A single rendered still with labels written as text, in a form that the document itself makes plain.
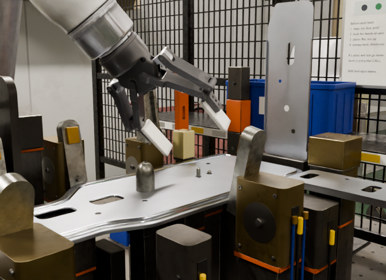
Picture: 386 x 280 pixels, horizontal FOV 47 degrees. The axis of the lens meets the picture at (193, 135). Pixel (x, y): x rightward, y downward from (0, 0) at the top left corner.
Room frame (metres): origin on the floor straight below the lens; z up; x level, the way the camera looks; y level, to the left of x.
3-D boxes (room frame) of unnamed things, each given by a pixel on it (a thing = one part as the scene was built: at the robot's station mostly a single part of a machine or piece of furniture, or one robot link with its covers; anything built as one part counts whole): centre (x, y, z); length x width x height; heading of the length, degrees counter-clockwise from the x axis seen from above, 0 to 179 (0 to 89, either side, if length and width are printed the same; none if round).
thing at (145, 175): (0.73, 0.08, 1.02); 0.03 x 0.03 x 0.07
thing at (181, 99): (1.00, 0.03, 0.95); 0.03 x 0.01 x 0.50; 134
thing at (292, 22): (0.99, -0.21, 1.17); 0.12 x 0.01 x 0.34; 44
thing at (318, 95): (1.19, -0.25, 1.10); 0.30 x 0.17 x 0.13; 52
